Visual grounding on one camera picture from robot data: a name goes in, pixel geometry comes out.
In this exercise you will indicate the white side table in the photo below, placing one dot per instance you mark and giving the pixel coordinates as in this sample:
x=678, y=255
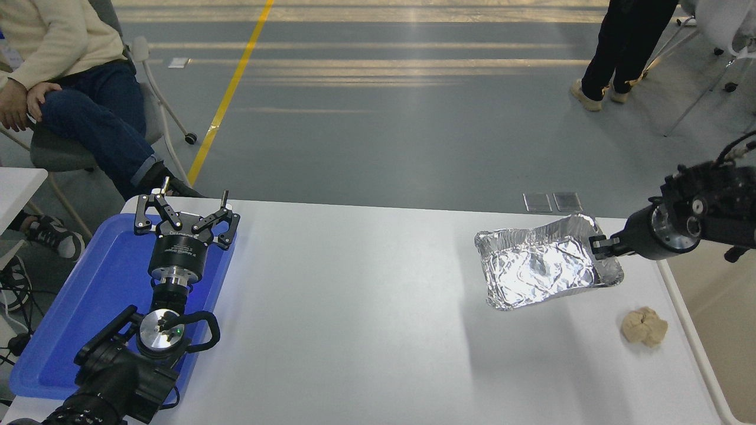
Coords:
x=18, y=192

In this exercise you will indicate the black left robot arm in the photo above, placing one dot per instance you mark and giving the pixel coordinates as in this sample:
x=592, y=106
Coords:
x=112, y=378

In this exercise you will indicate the seated person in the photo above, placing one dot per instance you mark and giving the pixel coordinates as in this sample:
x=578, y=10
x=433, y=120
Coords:
x=94, y=118

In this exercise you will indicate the walking person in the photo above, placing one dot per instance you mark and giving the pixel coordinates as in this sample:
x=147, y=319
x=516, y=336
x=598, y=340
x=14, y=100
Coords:
x=626, y=41

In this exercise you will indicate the black power plug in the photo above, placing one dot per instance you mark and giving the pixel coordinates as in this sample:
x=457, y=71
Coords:
x=19, y=343

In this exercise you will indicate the small white floor plate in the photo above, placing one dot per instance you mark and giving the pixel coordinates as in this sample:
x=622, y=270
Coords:
x=178, y=63

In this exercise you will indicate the blue plastic tray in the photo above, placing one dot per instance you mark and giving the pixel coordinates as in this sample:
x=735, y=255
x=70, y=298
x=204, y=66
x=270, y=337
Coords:
x=88, y=295

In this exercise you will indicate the person's hand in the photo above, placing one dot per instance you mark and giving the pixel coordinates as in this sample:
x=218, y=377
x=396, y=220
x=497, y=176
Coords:
x=40, y=94
x=13, y=106

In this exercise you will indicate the white wheeled chair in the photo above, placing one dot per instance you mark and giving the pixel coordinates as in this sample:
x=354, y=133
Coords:
x=720, y=23

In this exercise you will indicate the large pale bin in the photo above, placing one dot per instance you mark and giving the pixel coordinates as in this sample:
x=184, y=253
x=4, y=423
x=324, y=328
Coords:
x=720, y=330

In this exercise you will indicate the silver foil tray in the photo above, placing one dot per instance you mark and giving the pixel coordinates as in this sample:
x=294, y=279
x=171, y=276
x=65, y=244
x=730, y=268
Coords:
x=537, y=268

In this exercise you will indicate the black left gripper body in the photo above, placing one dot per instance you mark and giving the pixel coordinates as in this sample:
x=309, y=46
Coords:
x=177, y=251

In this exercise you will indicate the metal floor socket cover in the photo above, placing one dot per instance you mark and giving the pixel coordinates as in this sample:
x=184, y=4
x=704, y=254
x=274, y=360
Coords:
x=537, y=202
x=567, y=202

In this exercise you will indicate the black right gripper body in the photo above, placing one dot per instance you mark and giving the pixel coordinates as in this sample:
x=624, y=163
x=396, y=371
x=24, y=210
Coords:
x=641, y=239

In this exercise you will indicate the grey wheeled chair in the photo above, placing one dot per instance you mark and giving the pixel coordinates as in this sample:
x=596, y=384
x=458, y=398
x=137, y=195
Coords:
x=155, y=118

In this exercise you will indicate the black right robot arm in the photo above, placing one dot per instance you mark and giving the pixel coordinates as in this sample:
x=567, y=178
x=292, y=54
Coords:
x=720, y=203

